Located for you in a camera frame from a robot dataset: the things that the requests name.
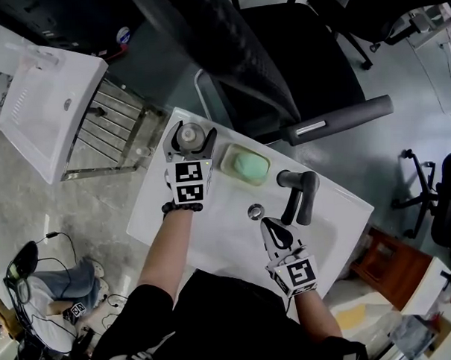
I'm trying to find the clear soap dish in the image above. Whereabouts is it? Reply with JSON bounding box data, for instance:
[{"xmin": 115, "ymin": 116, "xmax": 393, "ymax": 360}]
[{"xmin": 218, "ymin": 141, "xmax": 273, "ymax": 189}]

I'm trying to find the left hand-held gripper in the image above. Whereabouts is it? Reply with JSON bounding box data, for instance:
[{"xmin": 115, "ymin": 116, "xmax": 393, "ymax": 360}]
[{"xmin": 161, "ymin": 119, "xmax": 221, "ymax": 216}]

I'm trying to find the white sink counter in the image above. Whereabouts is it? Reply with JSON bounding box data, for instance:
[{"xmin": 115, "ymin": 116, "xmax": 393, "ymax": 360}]
[{"xmin": 121, "ymin": 98, "xmax": 379, "ymax": 319}]

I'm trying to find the cardboard box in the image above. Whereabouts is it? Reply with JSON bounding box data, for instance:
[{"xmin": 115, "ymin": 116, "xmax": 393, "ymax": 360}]
[{"xmin": 388, "ymin": 312, "xmax": 451, "ymax": 360}]

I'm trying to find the clear bottle with grey cap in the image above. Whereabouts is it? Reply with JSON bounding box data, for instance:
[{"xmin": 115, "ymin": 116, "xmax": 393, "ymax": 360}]
[{"xmin": 175, "ymin": 121, "xmax": 207, "ymax": 157}]

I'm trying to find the steel wire rack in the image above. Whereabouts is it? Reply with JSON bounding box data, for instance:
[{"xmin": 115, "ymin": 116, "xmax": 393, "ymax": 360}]
[{"xmin": 56, "ymin": 75, "xmax": 166, "ymax": 183}]

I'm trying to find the black bead bracelet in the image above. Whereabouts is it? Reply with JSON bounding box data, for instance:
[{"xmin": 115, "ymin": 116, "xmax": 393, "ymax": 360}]
[{"xmin": 160, "ymin": 200, "xmax": 205, "ymax": 221}]

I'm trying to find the black cable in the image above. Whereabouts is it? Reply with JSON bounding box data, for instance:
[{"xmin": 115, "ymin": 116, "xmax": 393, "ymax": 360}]
[{"xmin": 33, "ymin": 230, "xmax": 81, "ymax": 293}]

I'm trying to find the black headset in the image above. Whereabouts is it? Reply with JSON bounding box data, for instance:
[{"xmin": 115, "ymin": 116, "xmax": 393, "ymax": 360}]
[{"xmin": 3, "ymin": 239, "xmax": 42, "ymax": 289}]

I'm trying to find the white washbasin with clear tap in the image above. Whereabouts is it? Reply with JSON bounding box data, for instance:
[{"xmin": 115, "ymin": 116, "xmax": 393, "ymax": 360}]
[{"xmin": 0, "ymin": 37, "xmax": 114, "ymax": 188}]

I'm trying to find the green soap bar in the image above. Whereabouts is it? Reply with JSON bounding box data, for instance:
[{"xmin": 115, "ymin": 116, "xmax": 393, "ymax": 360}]
[{"xmin": 233, "ymin": 151, "xmax": 270, "ymax": 183}]

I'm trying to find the chrome drain stopper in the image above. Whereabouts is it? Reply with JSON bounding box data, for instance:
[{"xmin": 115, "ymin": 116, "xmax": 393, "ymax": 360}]
[{"xmin": 247, "ymin": 203, "xmax": 266, "ymax": 221}]

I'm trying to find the person's right forearm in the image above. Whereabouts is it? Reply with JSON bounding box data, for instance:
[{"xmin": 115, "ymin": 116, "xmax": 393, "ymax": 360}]
[{"xmin": 292, "ymin": 288, "xmax": 344, "ymax": 342}]

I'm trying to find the person's black clothing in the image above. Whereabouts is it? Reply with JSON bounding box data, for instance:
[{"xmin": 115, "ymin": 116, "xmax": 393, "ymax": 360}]
[{"xmin": 82, "ymin": 261, "xmax": 370, "ymax": 360}]

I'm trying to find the black office chair with green tag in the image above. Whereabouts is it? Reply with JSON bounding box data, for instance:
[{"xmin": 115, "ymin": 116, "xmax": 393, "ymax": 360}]
[{"xmin": 389, "ymin": 146, "xmax": 451, "ymax": 252}]

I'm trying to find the black mesh office chair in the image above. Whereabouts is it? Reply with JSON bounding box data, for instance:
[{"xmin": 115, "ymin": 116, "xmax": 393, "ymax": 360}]
[{"xmin": 127, "ymin": 0, "xmax": 396, "ymax": 154}]

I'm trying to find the yellow cloth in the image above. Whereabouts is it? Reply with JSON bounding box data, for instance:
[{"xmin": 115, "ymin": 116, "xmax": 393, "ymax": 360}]
[{"xmin": 334, "ymin": 303, "xmax": 368, "ymax": 325}]

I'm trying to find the black faucet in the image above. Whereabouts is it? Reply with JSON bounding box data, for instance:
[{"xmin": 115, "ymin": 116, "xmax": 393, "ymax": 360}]
[{"xmin": 275, "ymin": 168, "xmax": 322, "ymax": 227}]

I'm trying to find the person's left forearm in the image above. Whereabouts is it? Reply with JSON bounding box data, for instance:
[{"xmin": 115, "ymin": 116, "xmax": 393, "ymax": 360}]
[{"xmin": 132, "ymin": 209, "xmax": 199, "ymax": 303}]

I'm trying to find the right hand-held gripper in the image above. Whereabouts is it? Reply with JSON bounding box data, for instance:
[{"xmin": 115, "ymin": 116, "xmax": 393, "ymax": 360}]
[{"xmin": 259, "ymin": 214, "xmax": 321, "ymax": 300}]

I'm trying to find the brown wooden stool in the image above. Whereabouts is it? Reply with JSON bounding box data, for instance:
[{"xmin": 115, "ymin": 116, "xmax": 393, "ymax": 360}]
[{"xmin": 348, "ymin": 224, "xmax": 436, "ymax": 313}]

